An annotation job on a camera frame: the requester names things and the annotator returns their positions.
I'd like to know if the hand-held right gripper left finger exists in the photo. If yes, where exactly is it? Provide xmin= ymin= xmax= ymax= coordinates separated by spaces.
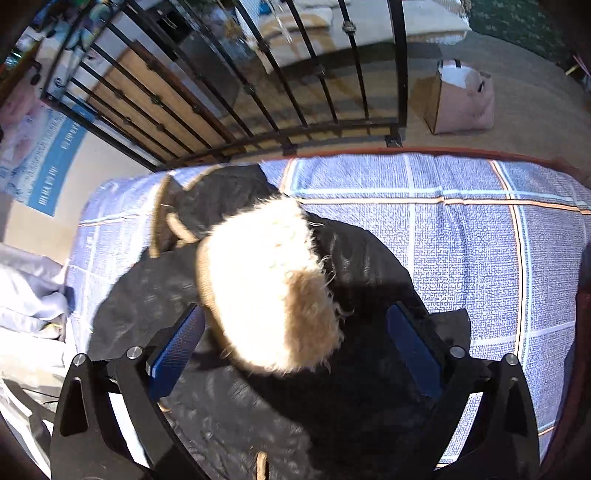
xmin=50 ymin=303 xmax=206 ymax=480

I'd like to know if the wooden board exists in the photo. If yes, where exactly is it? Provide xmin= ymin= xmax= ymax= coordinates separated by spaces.
xmin=88 ymin=41 xmax=241 ymax=162

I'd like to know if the blue plaid bed sheet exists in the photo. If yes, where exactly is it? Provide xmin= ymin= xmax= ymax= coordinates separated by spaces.
xmin=67 ymin=154 xmax=591 ymax=464

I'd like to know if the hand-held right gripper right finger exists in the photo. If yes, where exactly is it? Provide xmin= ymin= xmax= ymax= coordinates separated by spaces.
xmin=387 ymin=302 xmax=541 ymax=480

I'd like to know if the cream folded blanket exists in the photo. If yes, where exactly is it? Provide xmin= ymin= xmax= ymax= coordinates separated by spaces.
xmin=295 ymin=0 xmax=335 ymax=28

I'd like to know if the black fur-lined jacket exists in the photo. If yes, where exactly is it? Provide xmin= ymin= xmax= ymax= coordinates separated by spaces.
xmin=88 ymin=164 xmax=472 ymax=480

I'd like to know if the green patterned cloth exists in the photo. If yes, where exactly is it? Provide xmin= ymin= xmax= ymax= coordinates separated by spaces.
xmin=468 ymin=0 xmax=575 ymax=65

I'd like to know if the white folded quilt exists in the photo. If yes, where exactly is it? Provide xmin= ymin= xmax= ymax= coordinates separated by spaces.
xmin=0 ymin=335 xmax=79 ymax=467

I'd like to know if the wall poster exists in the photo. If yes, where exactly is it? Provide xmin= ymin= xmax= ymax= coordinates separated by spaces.
xmin=0 ymin=78 xmax=88 ymax=217

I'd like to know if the paper shopping bag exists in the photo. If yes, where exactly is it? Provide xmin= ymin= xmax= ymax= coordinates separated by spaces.
xmin=411 ymin=59 xmax=495 ymax=136

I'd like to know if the white pillow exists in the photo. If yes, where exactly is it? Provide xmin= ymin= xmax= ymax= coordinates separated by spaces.
xmin=0 ymin=244 xmax=72 ymax=341

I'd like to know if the black iron railing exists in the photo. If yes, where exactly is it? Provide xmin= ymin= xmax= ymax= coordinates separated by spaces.
xmin=41 ymin=0 xmax=409 ymax=171

